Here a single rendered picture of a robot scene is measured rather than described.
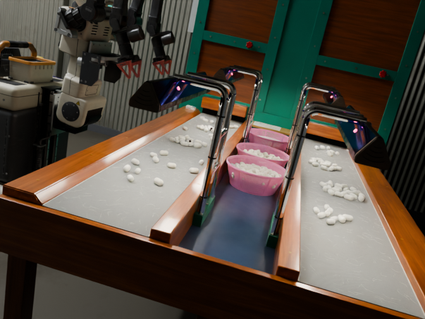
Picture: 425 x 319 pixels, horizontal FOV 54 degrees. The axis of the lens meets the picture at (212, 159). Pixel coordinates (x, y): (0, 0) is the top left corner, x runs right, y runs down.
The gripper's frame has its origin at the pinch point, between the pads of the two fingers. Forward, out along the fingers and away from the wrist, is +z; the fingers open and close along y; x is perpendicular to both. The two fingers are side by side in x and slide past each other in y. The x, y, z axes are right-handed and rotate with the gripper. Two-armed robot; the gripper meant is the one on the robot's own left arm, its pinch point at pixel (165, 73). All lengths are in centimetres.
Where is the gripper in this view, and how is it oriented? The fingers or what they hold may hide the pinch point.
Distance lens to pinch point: 240.4
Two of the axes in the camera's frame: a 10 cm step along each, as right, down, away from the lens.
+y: 2.4, -2.3, 9.4
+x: -9.4, 1.9, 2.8
